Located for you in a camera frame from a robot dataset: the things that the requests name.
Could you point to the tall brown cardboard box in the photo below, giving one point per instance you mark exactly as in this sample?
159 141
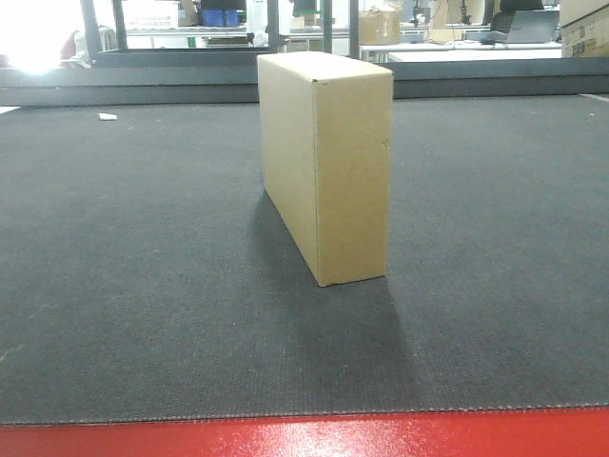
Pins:
326 129

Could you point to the black conveyor belt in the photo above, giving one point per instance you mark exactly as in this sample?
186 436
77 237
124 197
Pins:
145 275

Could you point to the brown cardboard box background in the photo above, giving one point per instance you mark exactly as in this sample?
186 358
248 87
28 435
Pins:
379 27

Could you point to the printed cardboard box right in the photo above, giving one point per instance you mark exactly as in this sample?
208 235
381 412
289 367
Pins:
584 28

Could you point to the white workbench table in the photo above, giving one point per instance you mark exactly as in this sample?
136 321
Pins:
459 51

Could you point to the blue storage bins background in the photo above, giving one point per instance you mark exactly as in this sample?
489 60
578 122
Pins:
218 18

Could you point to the dark metal frame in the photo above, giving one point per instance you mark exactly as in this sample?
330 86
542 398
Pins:
123 57

